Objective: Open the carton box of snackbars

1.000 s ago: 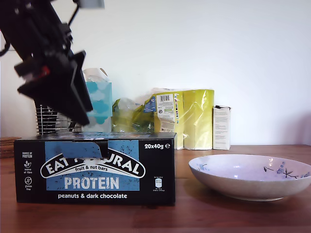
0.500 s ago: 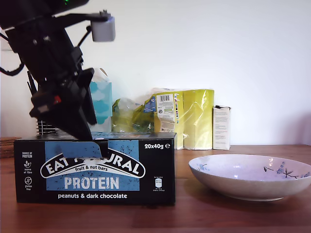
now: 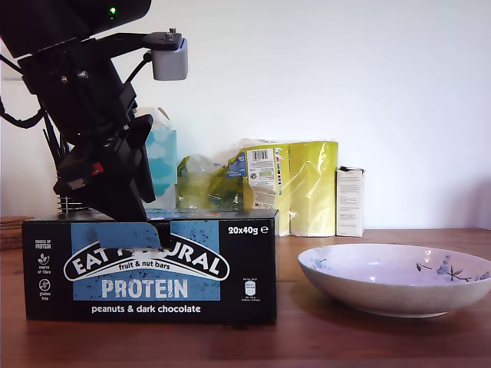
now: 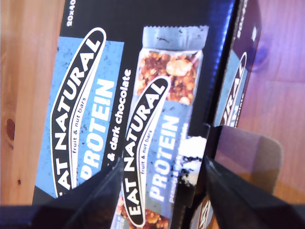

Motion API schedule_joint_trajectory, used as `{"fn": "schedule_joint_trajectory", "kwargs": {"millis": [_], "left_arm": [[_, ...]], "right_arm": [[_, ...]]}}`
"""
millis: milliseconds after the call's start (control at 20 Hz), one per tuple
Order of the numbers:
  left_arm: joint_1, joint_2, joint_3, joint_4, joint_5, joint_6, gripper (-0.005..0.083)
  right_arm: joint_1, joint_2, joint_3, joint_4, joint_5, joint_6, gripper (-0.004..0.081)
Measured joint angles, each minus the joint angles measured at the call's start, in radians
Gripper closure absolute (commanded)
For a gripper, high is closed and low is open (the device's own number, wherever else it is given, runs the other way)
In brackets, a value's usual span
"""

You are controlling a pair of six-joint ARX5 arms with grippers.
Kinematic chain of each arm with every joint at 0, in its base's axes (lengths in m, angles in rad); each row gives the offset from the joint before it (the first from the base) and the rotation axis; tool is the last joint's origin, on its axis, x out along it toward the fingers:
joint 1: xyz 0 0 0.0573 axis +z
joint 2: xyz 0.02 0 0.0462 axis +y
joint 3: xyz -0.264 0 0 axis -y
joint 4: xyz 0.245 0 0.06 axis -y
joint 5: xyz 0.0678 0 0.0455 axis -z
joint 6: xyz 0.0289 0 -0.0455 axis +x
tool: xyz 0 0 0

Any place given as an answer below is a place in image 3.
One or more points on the white floral ceramic plate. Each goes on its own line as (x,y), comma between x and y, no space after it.
(383,287)

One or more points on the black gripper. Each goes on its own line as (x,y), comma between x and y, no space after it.
(84,99)

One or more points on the blue cloud print tissue box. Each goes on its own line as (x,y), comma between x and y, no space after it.
(163,168)

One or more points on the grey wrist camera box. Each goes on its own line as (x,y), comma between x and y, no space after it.
(170,63)

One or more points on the crumpled clear green bag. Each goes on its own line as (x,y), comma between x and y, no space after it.
(195,184)

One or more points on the white tissue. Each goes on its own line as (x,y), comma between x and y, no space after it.
(163,117)

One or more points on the small white carton box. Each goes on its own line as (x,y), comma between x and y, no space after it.
(350,199)

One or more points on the black blue snackbar carton box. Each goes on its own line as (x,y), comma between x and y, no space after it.
(153,299)

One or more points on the yellow green labelled package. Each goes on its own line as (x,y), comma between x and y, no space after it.
(261,176)

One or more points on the yellow plastic wrapped pack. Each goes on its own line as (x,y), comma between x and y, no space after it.
(314,184)

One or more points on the thin black sticks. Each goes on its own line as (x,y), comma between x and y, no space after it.
(53,145)

